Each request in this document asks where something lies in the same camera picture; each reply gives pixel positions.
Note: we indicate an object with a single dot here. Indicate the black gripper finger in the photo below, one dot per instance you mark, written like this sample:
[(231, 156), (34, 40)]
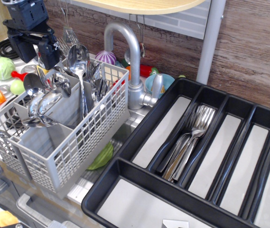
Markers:
[(23, 45), (49, 53)]

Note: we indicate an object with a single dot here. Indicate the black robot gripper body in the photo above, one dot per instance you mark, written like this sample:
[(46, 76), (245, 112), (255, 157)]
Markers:
[(28, 18)]

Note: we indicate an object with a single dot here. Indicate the steel fork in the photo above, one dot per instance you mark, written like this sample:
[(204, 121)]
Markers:
[(41, 72)]

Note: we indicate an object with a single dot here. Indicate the grey plastic cutlery basket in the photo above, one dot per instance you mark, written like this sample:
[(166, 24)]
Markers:
[(55, 157)]

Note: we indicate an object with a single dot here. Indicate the black cutlery tray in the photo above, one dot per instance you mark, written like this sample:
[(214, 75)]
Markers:
[(224, 184)]

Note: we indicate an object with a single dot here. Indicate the black stove coil burner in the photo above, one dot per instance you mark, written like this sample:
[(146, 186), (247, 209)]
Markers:
[(7, 51)]

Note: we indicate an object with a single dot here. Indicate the hanging steel slotted spatula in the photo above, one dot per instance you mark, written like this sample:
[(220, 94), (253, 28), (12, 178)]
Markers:
[(69, 35)]

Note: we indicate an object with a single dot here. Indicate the large steel spoon upright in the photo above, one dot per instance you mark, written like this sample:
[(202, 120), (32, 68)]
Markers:
[(77, 58)]

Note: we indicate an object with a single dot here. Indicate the green toy cabbage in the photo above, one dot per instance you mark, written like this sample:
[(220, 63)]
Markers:
[(6, 67)]

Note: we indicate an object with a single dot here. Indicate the small steel spoon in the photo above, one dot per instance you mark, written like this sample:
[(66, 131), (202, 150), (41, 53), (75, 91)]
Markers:
[(33, 84)]

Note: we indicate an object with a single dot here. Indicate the green toy lime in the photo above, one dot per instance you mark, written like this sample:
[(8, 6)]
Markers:
[(17, 87)]

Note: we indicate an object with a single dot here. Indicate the large steel ladle spoon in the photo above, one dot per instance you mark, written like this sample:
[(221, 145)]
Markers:
[(41, 103)]

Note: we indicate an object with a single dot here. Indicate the purple toy onion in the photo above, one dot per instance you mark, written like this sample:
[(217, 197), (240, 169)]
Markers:
[(106, 56)]

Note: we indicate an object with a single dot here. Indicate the steel spoon lying low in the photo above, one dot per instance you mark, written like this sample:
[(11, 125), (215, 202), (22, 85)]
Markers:
[(39, 121)]

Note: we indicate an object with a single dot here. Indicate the light wooden shelf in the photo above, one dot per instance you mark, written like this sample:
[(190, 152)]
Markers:
[(144, 7)]

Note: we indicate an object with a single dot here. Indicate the red toy pepper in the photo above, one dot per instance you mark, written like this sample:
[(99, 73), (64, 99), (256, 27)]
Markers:
[(147, 71)]

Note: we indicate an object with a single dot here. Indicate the silver kitchen faucet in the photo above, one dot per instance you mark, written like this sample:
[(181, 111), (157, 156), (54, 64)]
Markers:
[(137, 97)]

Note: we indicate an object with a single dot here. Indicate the green toy leaf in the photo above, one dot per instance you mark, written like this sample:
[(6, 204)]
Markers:
[(102, 158)]

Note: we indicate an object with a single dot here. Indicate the blue plastic cup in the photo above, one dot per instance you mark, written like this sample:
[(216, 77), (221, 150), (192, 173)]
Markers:
[(158, 85)]

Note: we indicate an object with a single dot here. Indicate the pile of steel forks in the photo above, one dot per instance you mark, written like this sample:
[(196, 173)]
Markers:
[(197, 126)]

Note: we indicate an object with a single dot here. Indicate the yellow toy fruit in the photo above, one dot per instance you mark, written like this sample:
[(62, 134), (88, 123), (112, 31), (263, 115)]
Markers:
[(7, 219)]

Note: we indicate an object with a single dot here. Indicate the grey metal post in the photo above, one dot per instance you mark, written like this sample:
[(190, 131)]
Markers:
[(214, 21)]

